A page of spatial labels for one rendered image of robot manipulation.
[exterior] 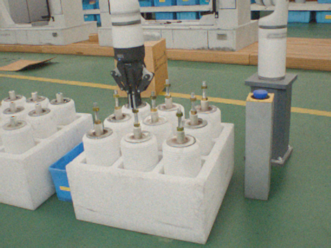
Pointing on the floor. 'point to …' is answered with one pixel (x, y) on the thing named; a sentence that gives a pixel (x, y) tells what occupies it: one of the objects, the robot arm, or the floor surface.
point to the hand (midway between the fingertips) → (134, 100)
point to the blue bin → (59, 169)
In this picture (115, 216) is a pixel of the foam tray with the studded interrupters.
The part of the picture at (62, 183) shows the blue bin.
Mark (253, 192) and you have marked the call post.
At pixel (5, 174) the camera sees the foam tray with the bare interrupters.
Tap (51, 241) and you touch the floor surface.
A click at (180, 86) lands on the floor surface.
